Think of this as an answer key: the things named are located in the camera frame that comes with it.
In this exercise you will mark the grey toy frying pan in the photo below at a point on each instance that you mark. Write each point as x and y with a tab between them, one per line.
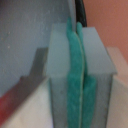
25	26

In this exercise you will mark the pink wooden board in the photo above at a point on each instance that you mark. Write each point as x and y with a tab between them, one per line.
110	18

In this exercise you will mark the red toy tomato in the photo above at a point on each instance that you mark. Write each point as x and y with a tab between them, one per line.
7	106

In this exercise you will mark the gripper tan left finger with teal pad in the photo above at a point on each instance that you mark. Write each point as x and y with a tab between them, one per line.
65	69

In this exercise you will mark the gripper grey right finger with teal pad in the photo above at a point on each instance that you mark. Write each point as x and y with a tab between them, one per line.
94	77

